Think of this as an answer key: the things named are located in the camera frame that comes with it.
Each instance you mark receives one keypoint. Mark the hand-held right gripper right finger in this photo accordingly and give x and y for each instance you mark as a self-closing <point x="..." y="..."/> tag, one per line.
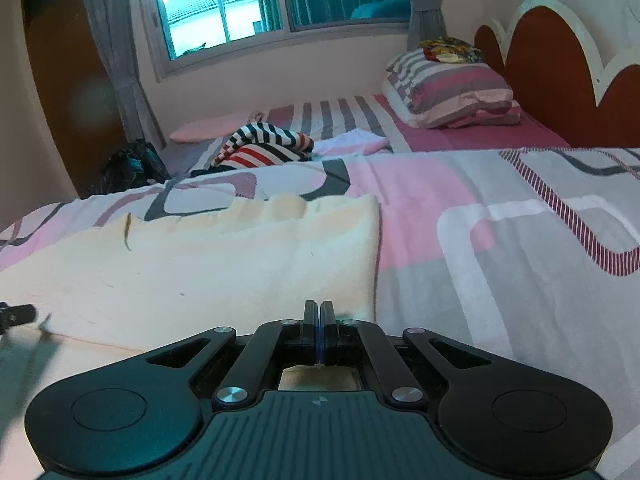
<point x="327" y="332"/>

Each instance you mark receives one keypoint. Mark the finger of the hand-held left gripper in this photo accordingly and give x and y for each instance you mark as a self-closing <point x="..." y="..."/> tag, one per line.
<point x="17" y="314"/>

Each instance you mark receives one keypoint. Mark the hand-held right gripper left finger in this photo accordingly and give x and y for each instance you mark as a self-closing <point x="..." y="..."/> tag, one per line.
<point x="311" y="332"/>

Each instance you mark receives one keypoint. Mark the cream white small cloth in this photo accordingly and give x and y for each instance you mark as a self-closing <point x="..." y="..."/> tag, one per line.
<point x="215" y="270"/>

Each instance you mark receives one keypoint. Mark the pink grey patterned blanket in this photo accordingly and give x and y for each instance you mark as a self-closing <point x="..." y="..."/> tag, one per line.
<point x="500" y="270"/>

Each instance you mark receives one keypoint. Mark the black plastic bag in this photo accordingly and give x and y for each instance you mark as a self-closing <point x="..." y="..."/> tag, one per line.
<point x="130" y="165"/>

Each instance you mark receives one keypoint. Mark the black white red striped shirt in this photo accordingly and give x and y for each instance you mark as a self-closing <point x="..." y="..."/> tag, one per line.
<point x="265" y="145"/>

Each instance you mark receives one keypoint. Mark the white crumpled cloth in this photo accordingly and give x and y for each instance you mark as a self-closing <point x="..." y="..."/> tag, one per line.
<point x="352" y="141"/>

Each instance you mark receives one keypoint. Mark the pink folded cloth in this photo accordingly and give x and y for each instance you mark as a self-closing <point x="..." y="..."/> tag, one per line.
<point x="210" y="127"/>

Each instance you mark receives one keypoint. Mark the brown wooden wardrobe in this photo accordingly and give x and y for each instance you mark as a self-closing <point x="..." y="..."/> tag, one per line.
<point x="65" y="90"/>

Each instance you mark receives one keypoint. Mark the striped pink grey bedsheet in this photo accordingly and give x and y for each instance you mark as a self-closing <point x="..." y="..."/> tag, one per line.
<point x="450" y="135"/>

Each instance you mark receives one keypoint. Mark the striped pink grey pillow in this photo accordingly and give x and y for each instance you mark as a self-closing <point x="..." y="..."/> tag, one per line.
<point x="450" y="90"/>

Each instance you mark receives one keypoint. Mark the grey curtain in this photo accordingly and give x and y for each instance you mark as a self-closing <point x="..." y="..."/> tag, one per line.
<point x="422" y="0"/>
<point x="117" y="50"/>

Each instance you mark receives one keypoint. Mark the colourful printed cloth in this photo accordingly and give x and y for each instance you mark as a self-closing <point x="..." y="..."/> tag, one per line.
<point x="447" y="51"/>

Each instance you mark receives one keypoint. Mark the red white scalloped headboard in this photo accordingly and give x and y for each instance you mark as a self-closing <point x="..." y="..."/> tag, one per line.
<point x="560" y="70"/>

